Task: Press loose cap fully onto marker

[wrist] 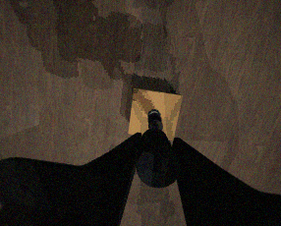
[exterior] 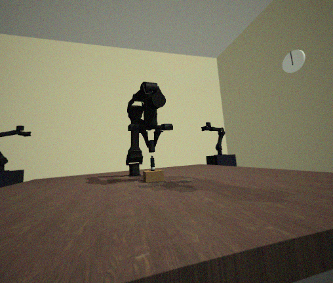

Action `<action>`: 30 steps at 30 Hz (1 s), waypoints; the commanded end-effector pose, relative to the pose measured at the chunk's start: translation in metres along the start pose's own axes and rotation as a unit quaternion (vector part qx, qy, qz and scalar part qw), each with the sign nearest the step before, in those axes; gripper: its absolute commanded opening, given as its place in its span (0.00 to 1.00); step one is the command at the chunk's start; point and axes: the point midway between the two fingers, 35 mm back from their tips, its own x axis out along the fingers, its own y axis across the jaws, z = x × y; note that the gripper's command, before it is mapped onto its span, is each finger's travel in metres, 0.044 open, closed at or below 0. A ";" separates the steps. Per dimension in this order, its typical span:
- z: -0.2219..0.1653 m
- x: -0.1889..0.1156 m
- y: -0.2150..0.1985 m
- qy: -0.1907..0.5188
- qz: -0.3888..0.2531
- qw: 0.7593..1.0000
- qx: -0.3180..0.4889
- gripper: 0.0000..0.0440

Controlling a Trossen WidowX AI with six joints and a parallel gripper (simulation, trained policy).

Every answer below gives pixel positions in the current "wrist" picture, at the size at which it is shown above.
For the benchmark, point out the tan wooden block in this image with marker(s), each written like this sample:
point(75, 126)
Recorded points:
point(167, 104)

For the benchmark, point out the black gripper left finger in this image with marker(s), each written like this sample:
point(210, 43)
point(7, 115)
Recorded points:
point(98, 190)

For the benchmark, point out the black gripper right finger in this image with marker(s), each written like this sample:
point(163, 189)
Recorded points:
point(211, 196)

